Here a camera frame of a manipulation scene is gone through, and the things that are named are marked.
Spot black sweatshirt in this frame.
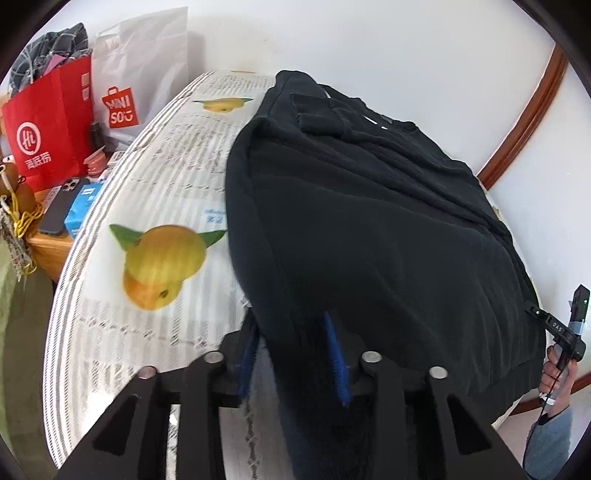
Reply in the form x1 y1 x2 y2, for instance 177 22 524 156
224 69 547 480

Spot right forearm blue sleeve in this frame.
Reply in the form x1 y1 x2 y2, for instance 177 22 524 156
523 407 573 480

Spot dark plaid clothes in bag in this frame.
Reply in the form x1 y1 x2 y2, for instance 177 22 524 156
8 23 91 97

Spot person's right hand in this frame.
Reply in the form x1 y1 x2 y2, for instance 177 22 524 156
538 345 578 418

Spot fruit print bed sheet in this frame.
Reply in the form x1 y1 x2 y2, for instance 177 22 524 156
43 72 298 479

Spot blue tissue pack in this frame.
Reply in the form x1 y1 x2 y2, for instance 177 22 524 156
64 183 103 239

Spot wooden nightstand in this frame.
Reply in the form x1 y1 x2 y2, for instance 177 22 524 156
25 186 73 285

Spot dark smartphone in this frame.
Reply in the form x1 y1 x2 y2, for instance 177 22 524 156
38 177 90 236

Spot small pink box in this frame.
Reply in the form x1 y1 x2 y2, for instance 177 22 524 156
83 146 108 178

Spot red paper shopping bag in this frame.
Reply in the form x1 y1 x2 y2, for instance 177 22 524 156
2 56 94 192

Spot white Miniso paper bag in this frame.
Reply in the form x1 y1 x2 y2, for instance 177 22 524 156
91 7 188 150

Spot brown wooden door frame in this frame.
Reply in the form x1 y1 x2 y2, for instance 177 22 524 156
478 45 569 190

